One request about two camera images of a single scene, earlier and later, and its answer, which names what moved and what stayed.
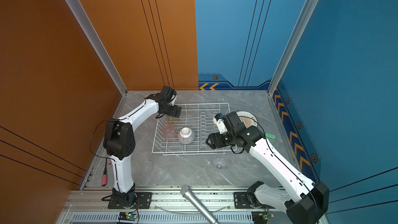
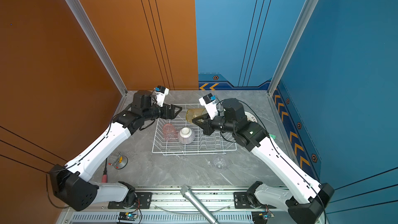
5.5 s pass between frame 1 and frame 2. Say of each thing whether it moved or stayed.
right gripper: moved
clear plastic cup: stayed
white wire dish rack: stayed
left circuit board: stayed
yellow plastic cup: moved
